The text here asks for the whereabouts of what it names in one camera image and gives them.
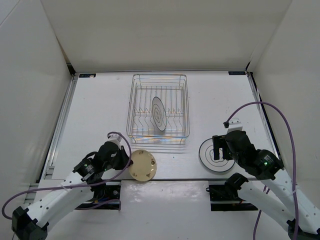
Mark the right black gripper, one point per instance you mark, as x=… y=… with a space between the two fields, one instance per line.
x=218 y=142

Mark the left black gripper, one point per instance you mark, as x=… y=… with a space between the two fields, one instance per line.
x=125 y=158

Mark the white plate teal rim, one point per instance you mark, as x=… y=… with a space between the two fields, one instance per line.
x=206 y=156

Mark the beige patterned plate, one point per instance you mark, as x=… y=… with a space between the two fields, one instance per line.
x=144 y=165

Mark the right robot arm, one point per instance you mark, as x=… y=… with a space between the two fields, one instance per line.
x=291 y=209

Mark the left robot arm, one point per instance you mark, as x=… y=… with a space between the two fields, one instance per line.
x=82 y=184

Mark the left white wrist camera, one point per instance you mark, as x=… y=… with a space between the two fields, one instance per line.
x=114 y=138

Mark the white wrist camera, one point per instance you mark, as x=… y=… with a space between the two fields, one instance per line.
x=114 y=138
x=234 y=125

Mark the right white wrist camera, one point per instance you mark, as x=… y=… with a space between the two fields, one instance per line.
x=234 y=125

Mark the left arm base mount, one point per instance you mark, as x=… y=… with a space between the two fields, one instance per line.
x=107 y=198

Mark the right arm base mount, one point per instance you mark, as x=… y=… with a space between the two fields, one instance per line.
x=224 y=196

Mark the aluminium table rail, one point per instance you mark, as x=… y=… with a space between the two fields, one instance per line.
x=53 y=150

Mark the silver wire dish rack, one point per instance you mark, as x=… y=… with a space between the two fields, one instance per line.
x=172 y=89

